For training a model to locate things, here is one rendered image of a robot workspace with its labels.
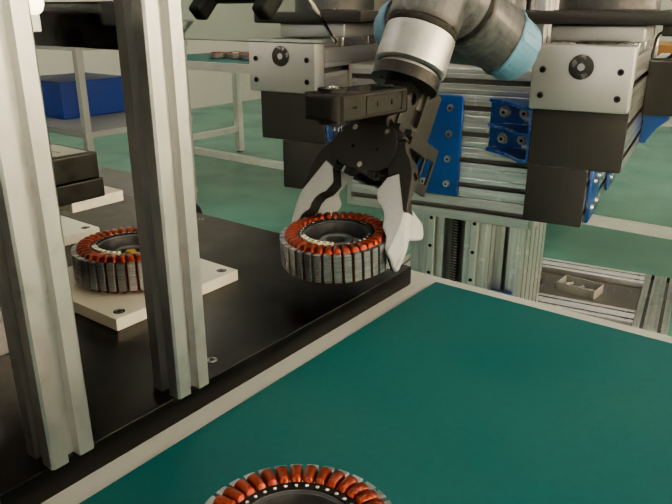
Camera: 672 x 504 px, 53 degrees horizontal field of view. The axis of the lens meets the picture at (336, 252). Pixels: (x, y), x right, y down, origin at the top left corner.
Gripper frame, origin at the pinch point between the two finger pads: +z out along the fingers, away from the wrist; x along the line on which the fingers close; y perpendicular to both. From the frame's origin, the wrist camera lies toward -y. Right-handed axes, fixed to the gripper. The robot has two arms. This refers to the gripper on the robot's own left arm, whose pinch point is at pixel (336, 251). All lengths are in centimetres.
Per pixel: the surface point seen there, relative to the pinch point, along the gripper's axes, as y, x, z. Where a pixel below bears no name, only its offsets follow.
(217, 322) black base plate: -9.4, 3.3, 9.7
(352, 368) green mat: -5.1, -9.2, 9.4
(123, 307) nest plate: -14.3, 10.3, 11.1
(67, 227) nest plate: -5.8, 36.3, 6.8
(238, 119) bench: 293, 342, -93
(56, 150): -22.0, 16.2, -0.4
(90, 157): -20.6, 13.2, -0.7
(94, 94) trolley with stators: 129, 264, -49
